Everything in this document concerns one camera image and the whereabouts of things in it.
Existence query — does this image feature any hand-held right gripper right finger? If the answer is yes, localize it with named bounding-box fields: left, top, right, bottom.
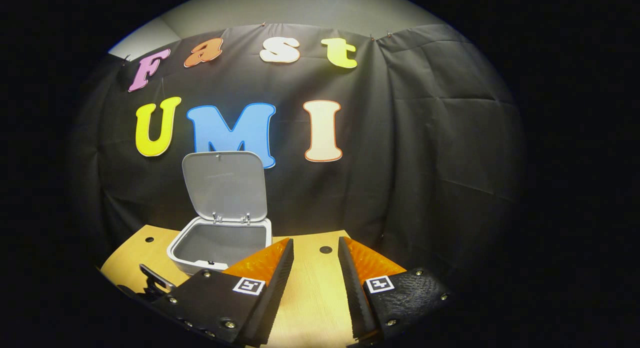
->
left=338, top=236, right=452, bottom=346

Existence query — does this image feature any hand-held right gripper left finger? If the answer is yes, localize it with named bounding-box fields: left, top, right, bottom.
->
left=150, top=237, right=295, bottom=348

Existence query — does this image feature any white desktop garbage bin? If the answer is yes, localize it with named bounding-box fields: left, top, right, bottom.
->
left=166, top=150, right=273, bottom=276

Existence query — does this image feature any wooden desktop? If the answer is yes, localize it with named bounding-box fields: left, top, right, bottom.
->
left=100, top=224, right=401, bottom=348

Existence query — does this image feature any grey metal bar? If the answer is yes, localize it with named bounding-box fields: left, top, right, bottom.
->
left=139, top=263, right=177, bottom=294

